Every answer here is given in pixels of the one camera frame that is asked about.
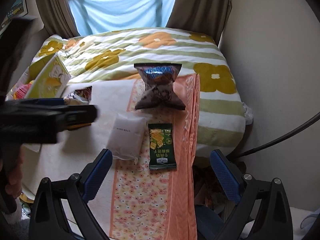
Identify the green yellow cardboard box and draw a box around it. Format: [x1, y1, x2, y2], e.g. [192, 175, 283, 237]
[6, 53, 71, 100]

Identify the brown orange snack bag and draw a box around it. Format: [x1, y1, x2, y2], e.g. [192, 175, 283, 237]
[63, 86, 92, 105]

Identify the white snack pouch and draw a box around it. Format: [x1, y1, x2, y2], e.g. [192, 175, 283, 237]
[107, 113, 146, 164]

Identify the green cracker snack packet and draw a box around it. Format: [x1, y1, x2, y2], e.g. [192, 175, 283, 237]
[148, 124, 177, 170]

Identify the dark blue chip bag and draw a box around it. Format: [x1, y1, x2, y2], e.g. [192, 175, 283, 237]
[134, 63, 185, 111]

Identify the person's left hand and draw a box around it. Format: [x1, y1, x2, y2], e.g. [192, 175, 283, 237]
[5, 150, 24, 199]

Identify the pink floral table cloth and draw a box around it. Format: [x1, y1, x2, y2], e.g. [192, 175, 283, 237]
[23, 74, 200, 239]

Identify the floral striped quilt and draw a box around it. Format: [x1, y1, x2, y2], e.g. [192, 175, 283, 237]
[33, 28, 246, 152]

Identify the left brown curtain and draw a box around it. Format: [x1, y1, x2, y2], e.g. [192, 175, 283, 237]
[36, 0, 79, 38]

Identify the brown curtain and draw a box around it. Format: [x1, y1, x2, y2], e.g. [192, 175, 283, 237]
[166, 0, 232, 44]
[36, 0, 79, 38]

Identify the framed houses picture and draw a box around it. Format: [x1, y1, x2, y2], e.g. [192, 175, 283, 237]
[1, 0, 28, 33]

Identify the light blue window cloth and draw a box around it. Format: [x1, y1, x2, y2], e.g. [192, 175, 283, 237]
[68, 0, 175, 36]

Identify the right brown curtain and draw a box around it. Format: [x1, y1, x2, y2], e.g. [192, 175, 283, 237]
[166, 0, 232, 44]

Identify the black cable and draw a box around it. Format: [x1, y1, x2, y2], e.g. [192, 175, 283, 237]
[238, 110, 320, 158]

